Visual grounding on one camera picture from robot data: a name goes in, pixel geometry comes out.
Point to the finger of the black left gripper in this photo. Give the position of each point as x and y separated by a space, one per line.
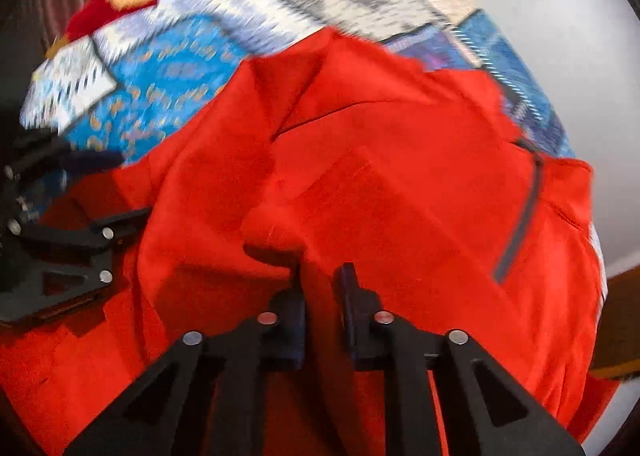
47 271
35 153

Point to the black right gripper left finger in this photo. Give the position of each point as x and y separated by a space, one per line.
205 394

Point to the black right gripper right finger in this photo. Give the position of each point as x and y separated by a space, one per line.
443 394

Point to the red zip jacket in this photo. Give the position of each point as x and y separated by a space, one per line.
332 151

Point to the blue patchwork bed cover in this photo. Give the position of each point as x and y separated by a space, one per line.
141 78

